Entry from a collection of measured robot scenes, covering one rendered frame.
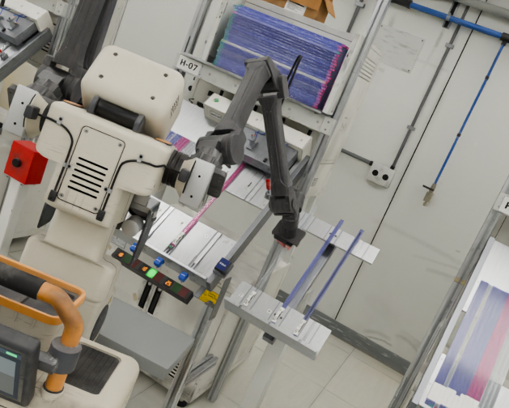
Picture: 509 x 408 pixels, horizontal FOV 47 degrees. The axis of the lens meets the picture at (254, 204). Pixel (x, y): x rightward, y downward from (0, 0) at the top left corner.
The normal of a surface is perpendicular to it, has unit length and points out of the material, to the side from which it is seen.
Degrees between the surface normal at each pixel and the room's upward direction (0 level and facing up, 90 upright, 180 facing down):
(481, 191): 90
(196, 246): 42
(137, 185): 82
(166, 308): 90
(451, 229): 90
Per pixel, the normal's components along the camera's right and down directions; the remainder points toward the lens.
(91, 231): -0.03, 0.09
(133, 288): -0.39, 0.07
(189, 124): 0.01, -0.62
